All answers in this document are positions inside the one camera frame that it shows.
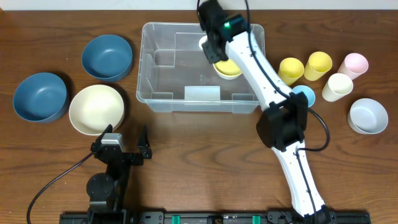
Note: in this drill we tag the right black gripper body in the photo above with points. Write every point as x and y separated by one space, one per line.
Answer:
212 51

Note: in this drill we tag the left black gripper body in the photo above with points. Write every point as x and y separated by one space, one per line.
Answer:
125 156

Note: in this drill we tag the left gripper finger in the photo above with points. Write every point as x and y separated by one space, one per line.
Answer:
96 144
143 145

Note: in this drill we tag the small yellow bowl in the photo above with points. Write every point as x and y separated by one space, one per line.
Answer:
228 68

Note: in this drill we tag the small white bowl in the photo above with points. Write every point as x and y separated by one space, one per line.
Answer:
224 76

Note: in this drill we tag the light blue cup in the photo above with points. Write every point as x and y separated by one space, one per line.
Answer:
309 93

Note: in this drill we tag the yellow cup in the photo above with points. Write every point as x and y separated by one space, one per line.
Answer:
318 64
290 70

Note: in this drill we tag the cream cup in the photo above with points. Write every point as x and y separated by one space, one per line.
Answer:
337 86

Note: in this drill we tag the small grey bowl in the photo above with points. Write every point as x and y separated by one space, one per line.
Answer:
367 116

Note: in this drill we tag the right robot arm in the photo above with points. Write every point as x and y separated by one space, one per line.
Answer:
283 121

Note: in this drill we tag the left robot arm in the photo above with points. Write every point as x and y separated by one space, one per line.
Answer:
106 189

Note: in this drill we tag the clear plastic storage container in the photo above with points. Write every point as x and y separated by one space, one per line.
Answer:
175 75

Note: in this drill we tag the large cream bowl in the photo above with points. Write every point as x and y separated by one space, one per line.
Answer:
94 108

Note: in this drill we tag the dark blue bowl, left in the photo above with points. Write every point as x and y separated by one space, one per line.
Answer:
41 98

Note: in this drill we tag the dark blue bowl, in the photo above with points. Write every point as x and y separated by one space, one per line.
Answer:
41 98
108 58

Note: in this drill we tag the dark blue bowl, back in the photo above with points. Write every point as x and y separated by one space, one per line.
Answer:
108 58

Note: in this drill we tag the pink cup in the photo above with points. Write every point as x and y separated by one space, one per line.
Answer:
354 65

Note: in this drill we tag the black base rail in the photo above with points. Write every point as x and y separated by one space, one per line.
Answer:
276 216

